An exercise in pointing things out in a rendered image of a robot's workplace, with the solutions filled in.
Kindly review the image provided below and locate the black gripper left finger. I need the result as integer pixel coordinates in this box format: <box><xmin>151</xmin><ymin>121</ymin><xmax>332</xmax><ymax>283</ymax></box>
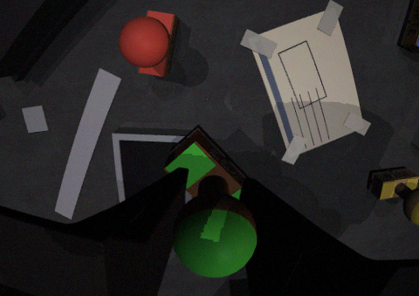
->
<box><xmin>0</xmin><ymin>168</ymin><xmax>189</xmax><ymax>296</ymax></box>

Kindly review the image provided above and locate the cream inspection card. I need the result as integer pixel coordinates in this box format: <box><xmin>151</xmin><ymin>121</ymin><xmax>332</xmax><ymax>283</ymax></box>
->
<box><xmin>240</xmin><ymin>0</ymin><xmax>371</xmax><ymax>164</ymax></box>

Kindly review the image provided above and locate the red rubber stamp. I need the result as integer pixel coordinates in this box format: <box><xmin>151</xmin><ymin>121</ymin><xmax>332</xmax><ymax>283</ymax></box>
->
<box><xmin>119</xmin><ymin>10</ymin><xmax>179</xmax><ymax>77</ymax></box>

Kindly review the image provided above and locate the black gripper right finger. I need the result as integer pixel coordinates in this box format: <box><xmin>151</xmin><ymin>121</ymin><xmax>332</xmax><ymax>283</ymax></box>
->
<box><xmin>240</xmin><ymin>178</ymin><xmax>419</xmax><ymax>296</ymax></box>

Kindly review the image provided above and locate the grey curved flat strip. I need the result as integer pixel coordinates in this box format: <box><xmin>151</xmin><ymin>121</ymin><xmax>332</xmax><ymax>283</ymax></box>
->
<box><xmin>55</xmin><ymin>68</ymin><xmax>121</xmax><ymax>220</ymax></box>

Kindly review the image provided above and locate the yellow rubber stamp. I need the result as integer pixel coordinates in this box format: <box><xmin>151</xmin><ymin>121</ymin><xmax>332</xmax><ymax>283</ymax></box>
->
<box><xmin>367</xmin><ymin>167</ymin><xmax>419</xmax><ymax>225</ymax></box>

